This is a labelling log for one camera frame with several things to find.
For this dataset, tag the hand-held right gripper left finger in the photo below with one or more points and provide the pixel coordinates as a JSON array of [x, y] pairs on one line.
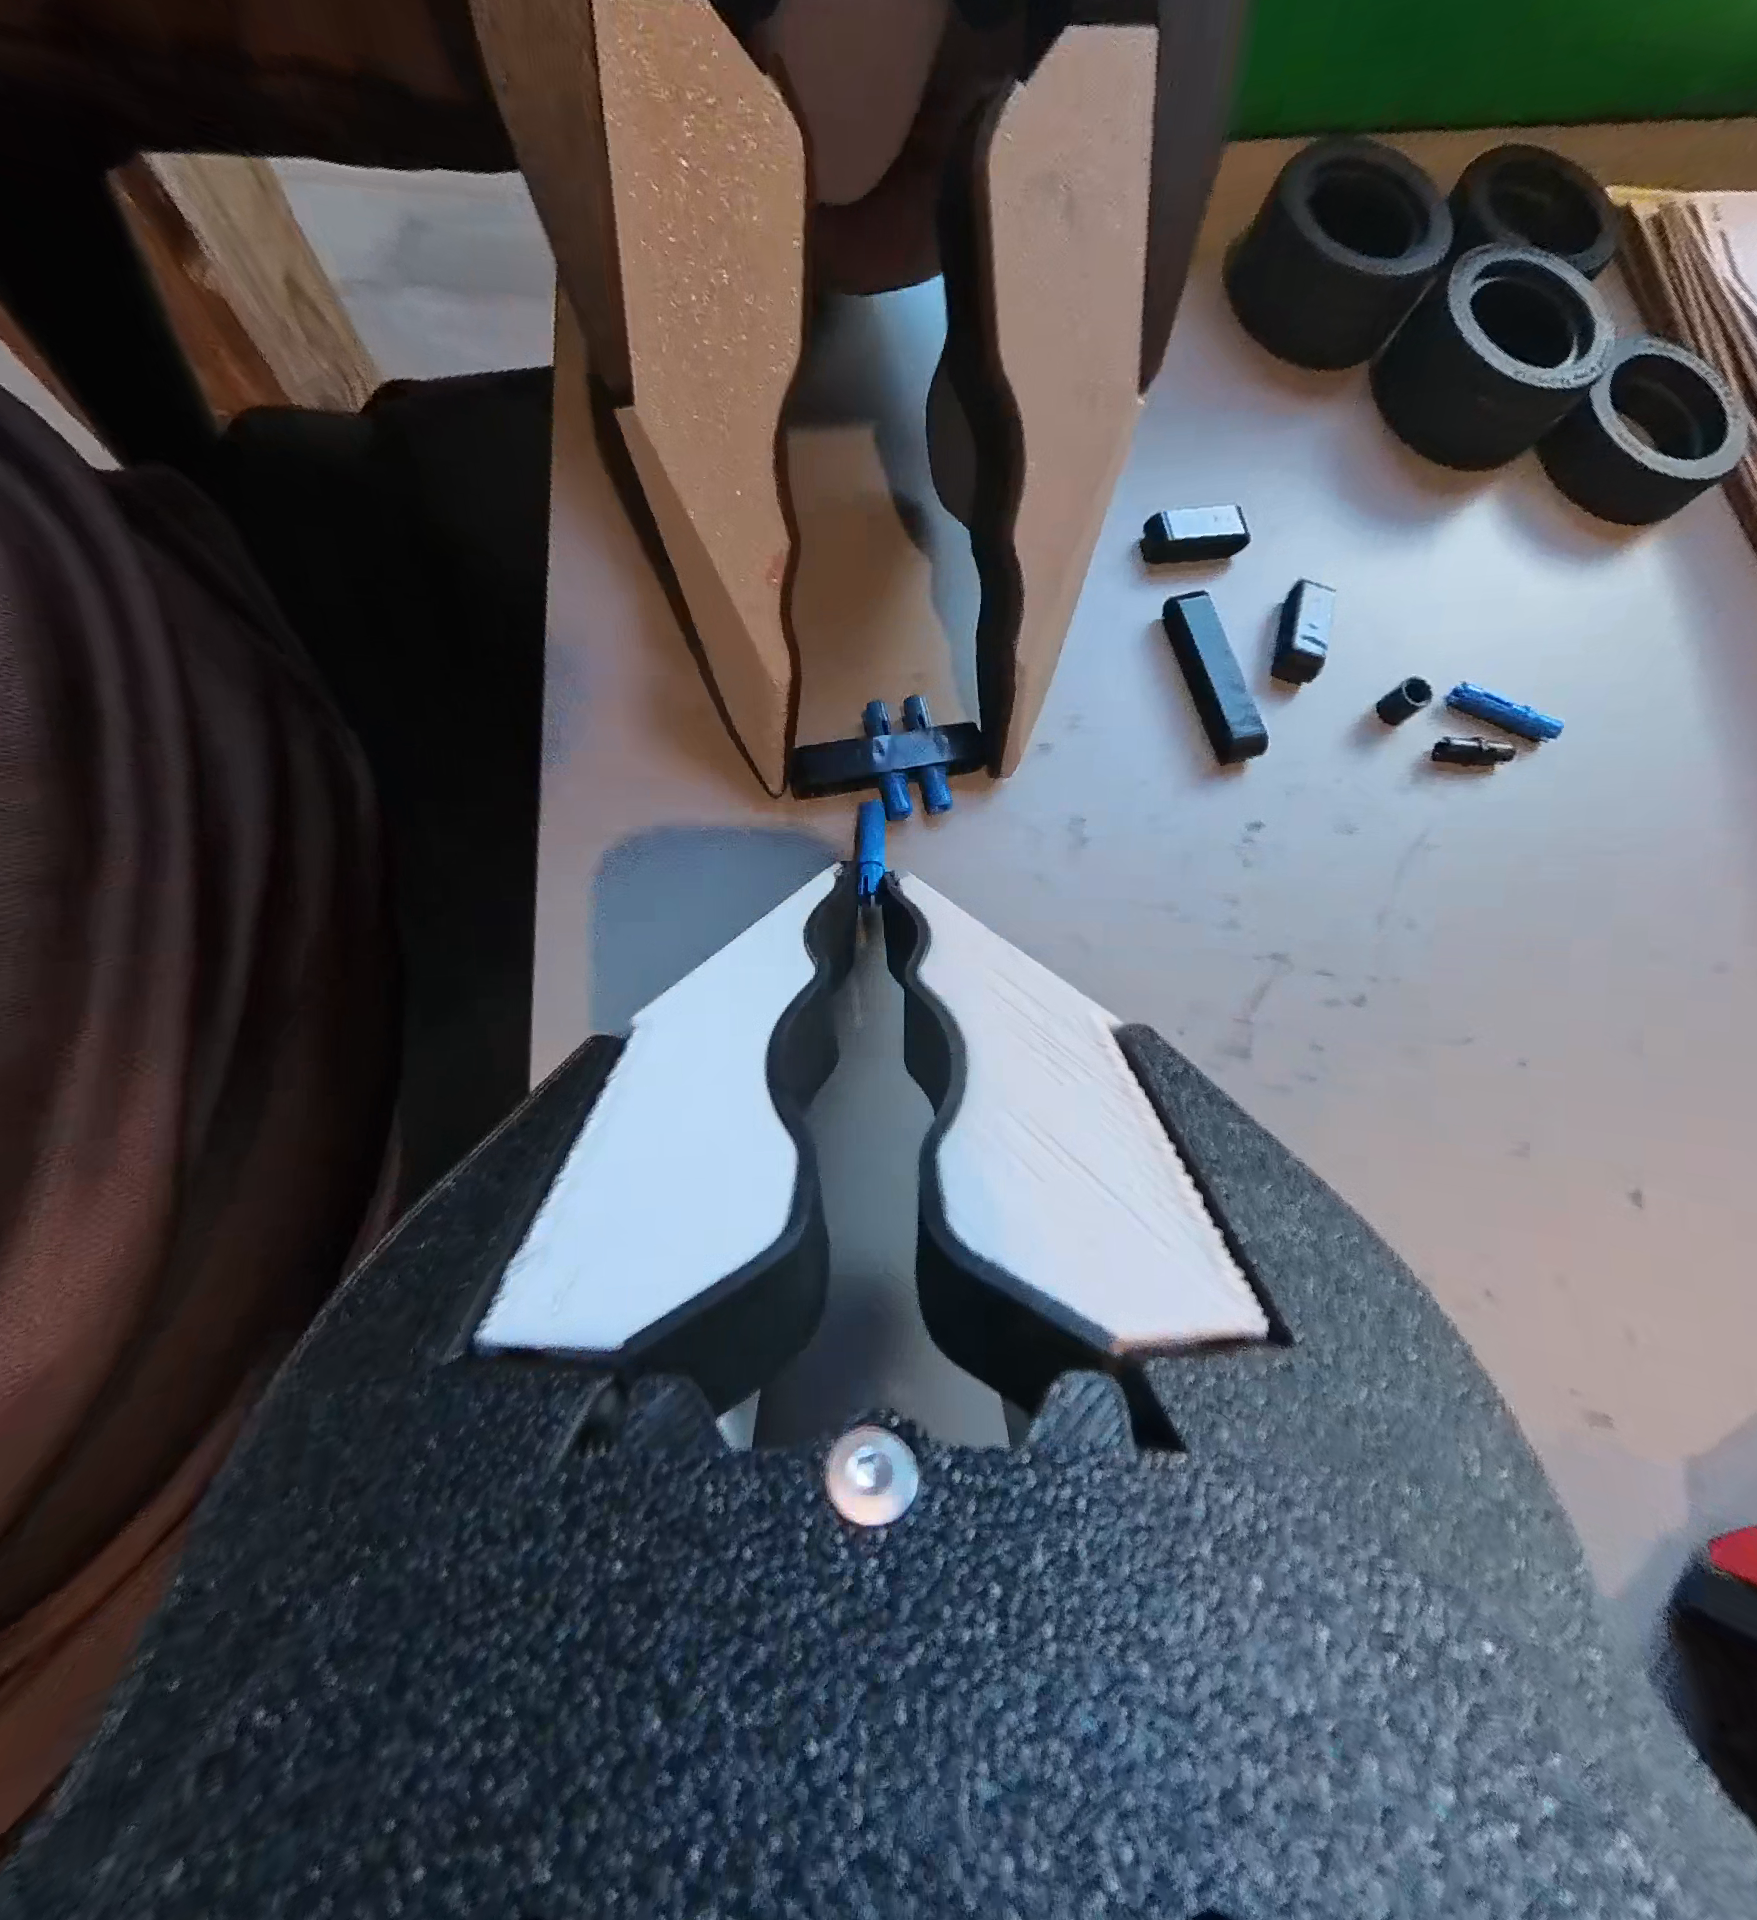
[[654, 1185]]

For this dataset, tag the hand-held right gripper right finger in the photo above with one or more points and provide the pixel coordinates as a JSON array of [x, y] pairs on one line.
[[1088, 1185]]

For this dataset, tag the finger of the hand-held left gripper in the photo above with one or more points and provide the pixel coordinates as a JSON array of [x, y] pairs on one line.
[[712, 375], [1082, 301]]

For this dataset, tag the small black toy brick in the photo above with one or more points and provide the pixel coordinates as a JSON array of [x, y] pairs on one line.
[[1304, 629], [1193, 534]]

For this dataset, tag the long black toy beam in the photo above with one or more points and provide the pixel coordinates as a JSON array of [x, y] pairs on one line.
[[1216, 676], [825, 768]]

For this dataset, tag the blue toy connector pin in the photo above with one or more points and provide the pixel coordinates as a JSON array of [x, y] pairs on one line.
[[1503, 711], [869, 848], [938, 800], [900, 807]]

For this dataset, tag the green plastic bin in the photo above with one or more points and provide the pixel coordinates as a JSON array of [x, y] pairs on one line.
[[1493, 61]]

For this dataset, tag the black toy bush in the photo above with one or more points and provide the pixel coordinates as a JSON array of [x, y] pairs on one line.
[[1406, 701]]

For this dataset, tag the black toy connector pin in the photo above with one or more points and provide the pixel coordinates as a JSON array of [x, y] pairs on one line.
[[1474, 750]]

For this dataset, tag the person's left forearm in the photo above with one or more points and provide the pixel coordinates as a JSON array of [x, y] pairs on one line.
[[218, 76]]

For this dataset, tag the grey desk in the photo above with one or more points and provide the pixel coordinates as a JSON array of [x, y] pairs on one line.
[[1419, 975]]

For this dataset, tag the black rubber toy tire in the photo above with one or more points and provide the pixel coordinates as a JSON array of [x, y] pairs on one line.
[[1598, 225], [1585, 481], [1284, 315], [1419, 406]]

